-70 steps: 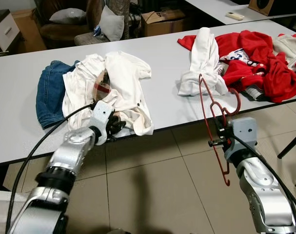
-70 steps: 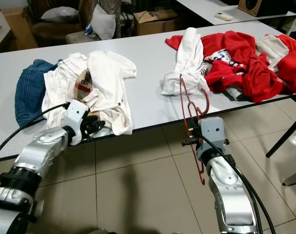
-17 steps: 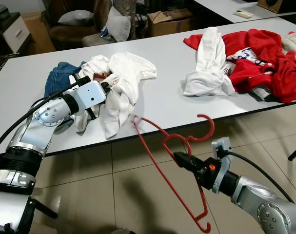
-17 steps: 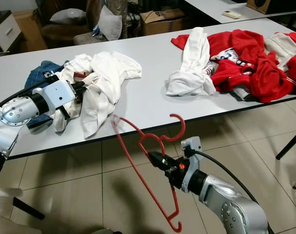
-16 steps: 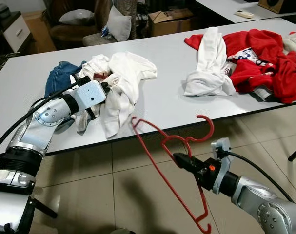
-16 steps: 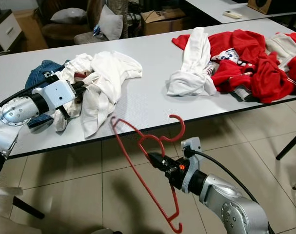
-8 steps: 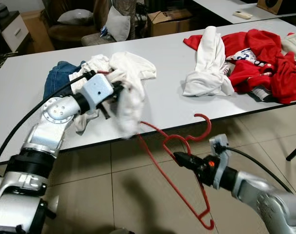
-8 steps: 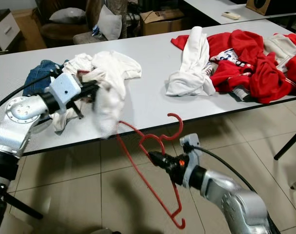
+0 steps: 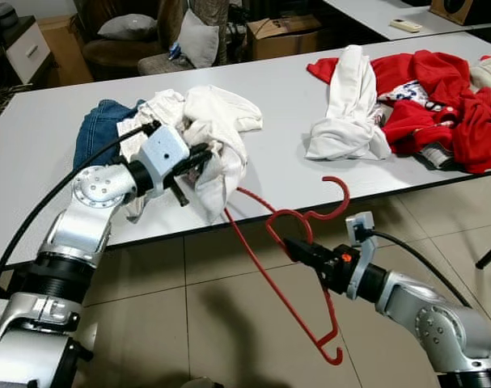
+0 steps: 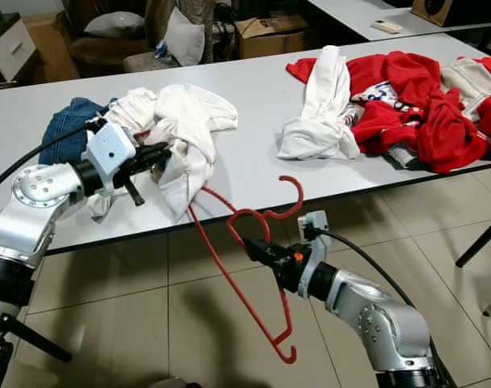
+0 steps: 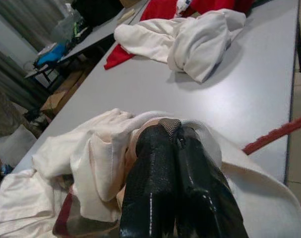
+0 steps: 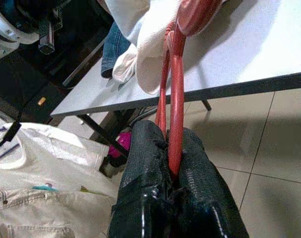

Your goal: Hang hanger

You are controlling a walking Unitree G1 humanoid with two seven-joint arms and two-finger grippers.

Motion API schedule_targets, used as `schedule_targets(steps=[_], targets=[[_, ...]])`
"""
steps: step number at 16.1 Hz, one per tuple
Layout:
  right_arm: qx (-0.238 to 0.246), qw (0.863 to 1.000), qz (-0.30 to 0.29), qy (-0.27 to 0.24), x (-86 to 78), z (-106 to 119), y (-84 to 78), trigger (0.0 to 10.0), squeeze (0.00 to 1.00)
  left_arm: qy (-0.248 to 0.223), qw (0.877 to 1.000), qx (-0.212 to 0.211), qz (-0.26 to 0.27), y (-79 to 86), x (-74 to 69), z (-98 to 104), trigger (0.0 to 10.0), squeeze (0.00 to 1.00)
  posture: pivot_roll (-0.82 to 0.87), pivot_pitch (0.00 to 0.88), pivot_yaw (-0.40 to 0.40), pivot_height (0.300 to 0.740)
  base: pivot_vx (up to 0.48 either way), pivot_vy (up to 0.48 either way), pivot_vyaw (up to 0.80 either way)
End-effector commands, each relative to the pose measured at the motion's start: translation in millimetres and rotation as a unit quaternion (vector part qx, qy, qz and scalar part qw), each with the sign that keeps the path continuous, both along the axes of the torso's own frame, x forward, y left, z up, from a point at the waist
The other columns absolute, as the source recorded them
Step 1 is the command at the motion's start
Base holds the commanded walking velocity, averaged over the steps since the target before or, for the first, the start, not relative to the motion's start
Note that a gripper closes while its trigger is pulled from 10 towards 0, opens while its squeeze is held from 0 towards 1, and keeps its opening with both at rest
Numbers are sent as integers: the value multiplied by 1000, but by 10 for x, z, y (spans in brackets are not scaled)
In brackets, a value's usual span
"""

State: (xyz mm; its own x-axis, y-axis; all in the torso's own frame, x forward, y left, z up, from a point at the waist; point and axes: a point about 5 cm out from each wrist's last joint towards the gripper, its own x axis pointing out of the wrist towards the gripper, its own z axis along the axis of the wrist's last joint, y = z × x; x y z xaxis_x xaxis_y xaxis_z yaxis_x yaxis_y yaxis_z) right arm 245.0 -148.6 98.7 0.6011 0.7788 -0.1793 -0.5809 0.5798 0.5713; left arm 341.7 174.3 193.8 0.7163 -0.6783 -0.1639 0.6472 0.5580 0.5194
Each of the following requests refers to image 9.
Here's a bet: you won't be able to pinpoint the brown wooden speaker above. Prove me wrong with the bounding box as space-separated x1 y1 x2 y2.
429 0 491 26

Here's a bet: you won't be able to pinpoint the white sweatshirt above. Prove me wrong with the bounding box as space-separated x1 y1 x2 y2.
303 44 393 161

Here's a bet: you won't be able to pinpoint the white remote control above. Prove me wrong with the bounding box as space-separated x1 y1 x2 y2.
389 18 423 34

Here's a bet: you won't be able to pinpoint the white snap-button jacket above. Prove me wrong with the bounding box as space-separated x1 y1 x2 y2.
116 84 265 226

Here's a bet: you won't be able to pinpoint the brown armchair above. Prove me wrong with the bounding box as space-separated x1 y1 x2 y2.
71 0 185 79

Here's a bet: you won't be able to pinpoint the red wire clothes hanger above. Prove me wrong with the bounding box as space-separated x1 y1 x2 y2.
223 175 352 366

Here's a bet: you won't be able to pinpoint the cardboard box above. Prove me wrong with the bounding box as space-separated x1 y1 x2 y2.
245 15 325 61

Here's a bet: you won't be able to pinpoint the long white table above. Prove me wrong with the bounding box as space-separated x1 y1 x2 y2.
322 0 491 41

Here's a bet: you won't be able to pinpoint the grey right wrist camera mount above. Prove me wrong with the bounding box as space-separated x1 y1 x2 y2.
345 212 379 302

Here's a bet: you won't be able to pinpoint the blue jeans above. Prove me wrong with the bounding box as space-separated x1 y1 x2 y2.
73 99 146 171

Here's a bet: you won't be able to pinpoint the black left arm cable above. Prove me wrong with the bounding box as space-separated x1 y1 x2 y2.
0 120 162 304

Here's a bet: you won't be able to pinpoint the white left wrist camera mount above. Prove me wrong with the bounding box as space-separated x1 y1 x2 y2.
136 124 192 196

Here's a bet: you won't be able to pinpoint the light grey pillow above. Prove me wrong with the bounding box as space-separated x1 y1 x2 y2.
176 8 221 70

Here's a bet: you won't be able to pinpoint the grey cushion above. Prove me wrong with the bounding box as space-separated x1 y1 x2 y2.
97 13 159 42

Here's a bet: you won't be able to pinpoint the white drawer cabinet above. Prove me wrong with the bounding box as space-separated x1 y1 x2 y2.
1 16 53 86

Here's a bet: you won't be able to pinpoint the red hooded jacket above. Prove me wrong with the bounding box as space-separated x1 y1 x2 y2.
307 50 491 175

